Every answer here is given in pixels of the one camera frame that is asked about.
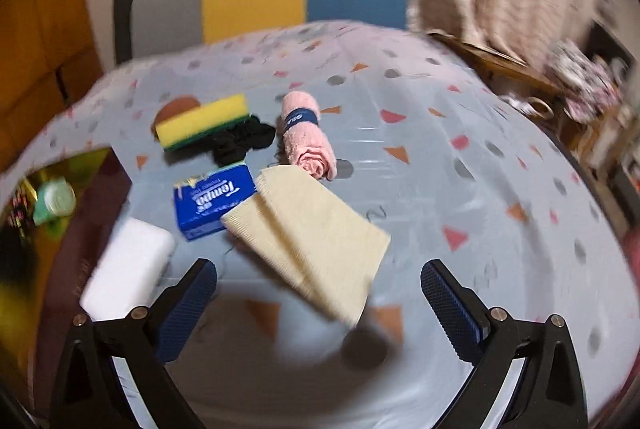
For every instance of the blue tissue packet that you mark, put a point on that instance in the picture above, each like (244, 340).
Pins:
(212, 204)

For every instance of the green round container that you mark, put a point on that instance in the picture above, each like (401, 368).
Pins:
(54, 201)

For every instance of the yellow and green sponge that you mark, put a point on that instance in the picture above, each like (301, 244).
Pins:
(202, 124)

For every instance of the brown makeup sponge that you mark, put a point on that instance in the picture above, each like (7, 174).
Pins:
(182, 105)

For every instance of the cream knitted cloth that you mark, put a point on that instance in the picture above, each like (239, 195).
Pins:
(305, 239)

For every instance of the dark red storage box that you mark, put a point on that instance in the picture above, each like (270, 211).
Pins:
(107, 189)

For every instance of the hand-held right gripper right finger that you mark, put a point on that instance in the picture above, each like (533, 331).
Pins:
(451, 309)

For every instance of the floral cloth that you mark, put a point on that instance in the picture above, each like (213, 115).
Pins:
(580, 79)

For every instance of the patterned plastic tablecloth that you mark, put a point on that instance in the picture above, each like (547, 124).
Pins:
(450, 169)

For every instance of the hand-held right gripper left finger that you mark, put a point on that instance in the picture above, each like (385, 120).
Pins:
(184, 310)

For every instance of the pink rolled towel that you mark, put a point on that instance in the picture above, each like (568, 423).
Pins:
(305, 136)

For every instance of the black cloth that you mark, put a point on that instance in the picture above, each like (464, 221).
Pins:
(240, 140)

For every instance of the white foam block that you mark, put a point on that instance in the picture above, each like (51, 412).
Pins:
(125, 269)

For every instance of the wooden side table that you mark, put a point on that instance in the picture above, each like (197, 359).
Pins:
(500, 61)

